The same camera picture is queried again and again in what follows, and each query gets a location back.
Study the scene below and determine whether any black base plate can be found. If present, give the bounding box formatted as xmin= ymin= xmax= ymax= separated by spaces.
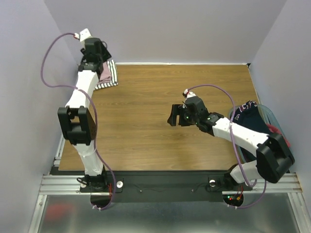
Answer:
xmin=77 ymin=170 xmax=250 ymax=203

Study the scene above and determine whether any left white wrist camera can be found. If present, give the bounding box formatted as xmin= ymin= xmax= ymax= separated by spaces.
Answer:
xmin=74 ymin=28 xmax=92 ymax=48

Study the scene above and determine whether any pink tank top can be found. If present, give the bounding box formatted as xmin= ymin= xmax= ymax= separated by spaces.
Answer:
xmin=99 ymin=62 xmax=112 ymax=83

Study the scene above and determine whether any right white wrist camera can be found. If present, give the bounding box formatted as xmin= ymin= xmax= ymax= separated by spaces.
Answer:
xmin=182 ymin=89 xmax=196 ymax=99

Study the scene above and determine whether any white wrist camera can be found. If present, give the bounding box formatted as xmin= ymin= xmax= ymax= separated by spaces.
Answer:
xmin=74 ymin=28 xmax=92 ymax=48
xmin=182 ymin=89 xmax=196 ymax=99

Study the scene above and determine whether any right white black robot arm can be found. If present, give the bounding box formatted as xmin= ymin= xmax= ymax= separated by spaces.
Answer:
xmin=167 ymin=93 xmax=295 ymax=189

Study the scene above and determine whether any aluminium frame rail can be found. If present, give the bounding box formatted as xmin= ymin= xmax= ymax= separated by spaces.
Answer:
xmin=39 ymin=173 xmax=302 ymax=195

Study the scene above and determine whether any black white striped tank top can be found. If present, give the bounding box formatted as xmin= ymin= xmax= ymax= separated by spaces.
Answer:
xmin=94 ymin=60 xmax=119 ymax=90

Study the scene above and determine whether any teal laundry basket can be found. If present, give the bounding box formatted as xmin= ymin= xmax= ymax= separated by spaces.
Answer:
xmin=228 ymin=104 xmax=292 ymax=163

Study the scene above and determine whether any navy patterned garment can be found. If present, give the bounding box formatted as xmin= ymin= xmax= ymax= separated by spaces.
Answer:
xmin=230 ymin=100 xmax=273 ymax=161

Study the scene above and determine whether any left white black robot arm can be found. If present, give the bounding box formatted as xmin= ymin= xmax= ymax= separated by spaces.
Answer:
xmin=57 ymin=37 xmax=111 ymax=192

